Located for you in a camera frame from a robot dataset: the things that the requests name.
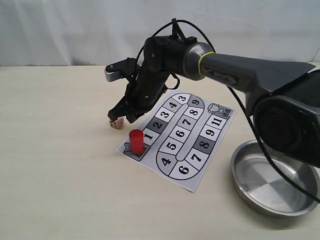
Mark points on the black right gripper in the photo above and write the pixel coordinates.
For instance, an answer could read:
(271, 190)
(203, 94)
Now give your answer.
(147, 90)

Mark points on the wooden die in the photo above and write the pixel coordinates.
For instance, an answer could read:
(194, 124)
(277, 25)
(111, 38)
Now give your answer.
(117, 124)

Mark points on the red cylinder game piece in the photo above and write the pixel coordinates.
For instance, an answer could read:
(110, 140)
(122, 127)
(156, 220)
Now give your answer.
(136, 141)

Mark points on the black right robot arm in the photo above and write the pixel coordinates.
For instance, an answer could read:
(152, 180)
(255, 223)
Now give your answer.
(282, 97)

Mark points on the paper game board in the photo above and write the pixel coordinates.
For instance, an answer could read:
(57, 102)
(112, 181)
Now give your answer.
(181, 135)

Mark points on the white curtain backdrop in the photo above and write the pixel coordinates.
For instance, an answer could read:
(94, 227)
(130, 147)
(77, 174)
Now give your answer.
(97, 32)

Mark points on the steel round bowl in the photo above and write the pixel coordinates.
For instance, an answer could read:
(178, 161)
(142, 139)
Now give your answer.
(264, 190)

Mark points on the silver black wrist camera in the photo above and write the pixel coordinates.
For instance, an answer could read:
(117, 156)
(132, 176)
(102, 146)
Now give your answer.
(124, 69)

